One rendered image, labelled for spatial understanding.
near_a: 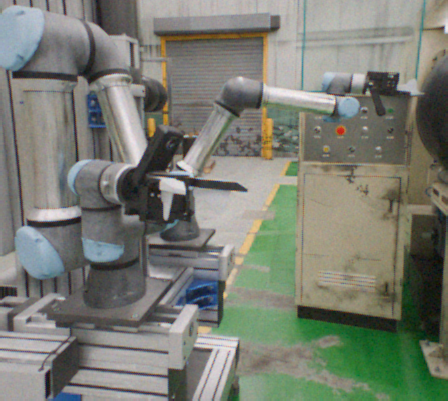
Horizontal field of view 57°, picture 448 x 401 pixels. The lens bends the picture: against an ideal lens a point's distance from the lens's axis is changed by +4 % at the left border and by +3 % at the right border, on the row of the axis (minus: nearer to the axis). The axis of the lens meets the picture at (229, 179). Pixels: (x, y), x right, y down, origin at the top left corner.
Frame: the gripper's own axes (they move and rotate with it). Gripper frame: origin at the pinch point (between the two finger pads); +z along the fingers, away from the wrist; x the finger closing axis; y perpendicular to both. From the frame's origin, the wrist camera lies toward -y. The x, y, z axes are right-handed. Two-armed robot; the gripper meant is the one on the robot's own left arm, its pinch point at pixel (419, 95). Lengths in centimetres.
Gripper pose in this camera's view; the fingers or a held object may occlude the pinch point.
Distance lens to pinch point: 171.6
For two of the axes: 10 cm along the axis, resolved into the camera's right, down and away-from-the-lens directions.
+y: 1.2, -9.7, -2.0
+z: 9.6, 1.6, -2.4
